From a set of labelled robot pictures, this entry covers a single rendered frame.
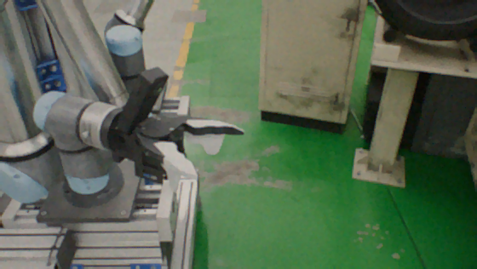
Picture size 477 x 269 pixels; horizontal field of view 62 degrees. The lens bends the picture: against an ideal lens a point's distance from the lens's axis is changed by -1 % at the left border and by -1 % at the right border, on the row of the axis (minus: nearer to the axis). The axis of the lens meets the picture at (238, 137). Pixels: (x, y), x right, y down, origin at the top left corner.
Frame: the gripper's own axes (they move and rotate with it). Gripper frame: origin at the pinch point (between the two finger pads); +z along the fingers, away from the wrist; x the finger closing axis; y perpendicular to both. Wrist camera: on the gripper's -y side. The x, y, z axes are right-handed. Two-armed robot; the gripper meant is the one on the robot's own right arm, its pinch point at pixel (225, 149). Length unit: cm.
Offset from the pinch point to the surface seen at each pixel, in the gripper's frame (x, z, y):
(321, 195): -127, -4, 90
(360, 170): -153, 11, 85
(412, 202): -141, 39, 88
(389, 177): -154, 26, 85
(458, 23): -103, 33, -6
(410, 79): -148, 23, 28
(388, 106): -149, 17, 44
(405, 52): -119, 19, 10
